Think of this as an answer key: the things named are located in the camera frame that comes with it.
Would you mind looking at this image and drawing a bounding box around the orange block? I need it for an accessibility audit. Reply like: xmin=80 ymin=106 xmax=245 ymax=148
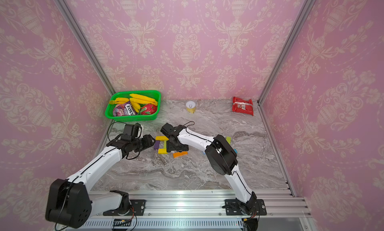
xmin=173 ymin=151 xmax=188 ymax=158

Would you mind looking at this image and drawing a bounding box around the small yellow block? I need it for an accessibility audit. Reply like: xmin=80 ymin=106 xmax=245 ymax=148
xmin=158 ymin=148 xmax=168 ymax=154

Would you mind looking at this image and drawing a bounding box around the purple block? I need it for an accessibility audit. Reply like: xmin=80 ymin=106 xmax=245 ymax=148
xmin=154 ymin=140 xmax=160 ymax=150

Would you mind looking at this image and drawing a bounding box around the long yellow block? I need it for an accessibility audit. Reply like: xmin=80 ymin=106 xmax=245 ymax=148
xmin=155 ymin=136 xmax=169 ymax=141

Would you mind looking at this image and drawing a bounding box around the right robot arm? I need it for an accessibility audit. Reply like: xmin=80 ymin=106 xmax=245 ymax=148
xmin=161 ymin=123 xmax=260 ymax=216

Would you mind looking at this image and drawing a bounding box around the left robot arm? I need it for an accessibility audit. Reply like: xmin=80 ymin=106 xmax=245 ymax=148
xmin=45 ymin=134 xmax=155 ymax=229

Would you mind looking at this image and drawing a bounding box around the purple snack packet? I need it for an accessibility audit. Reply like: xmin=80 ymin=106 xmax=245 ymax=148
xmin=113 ymin=101 xmax=138 ymax=117

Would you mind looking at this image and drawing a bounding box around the red dragon fruit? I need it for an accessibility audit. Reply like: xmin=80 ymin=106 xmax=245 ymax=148
xmin=139 ymin=104 xmax=158 ymax=115

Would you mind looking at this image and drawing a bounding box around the yellow paper cup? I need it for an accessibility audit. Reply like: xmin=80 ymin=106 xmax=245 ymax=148
xmin=186 ymin=101 xmax=196 ymax=113

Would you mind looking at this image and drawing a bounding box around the yellow banana bunch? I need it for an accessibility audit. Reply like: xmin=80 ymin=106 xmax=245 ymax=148
xmin=109 ymin=93 xmax=159 ymax=113

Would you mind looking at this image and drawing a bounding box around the yellow-green long block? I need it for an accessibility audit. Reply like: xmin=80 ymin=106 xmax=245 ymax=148
xmin=226 ymin=136 xmax=232 ymax=144

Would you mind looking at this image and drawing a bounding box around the red snack bag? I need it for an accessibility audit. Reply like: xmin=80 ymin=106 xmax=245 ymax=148
xmin=232 ymin=97 xmax=254 ymax=116

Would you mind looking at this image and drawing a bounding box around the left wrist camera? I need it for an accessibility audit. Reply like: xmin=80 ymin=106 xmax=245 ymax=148
xmin=123 ymin=123 xmax=142 ymax=140

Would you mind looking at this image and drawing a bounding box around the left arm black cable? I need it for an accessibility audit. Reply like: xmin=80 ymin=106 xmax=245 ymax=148
xmin=106 ymin=121 xmax=142 ymax=160

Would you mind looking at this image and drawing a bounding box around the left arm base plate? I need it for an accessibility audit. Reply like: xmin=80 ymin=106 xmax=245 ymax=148
xmin=103 ymin=200 xmax=147 ymax=216

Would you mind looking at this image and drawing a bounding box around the aluminium rail frame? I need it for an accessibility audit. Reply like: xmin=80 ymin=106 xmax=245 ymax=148
xmin=57 ymin=189 xmax=316 ymax=231

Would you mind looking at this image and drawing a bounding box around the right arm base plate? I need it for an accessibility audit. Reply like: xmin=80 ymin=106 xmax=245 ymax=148
xmin=222 ymin=199 xmax=267 ymax=217

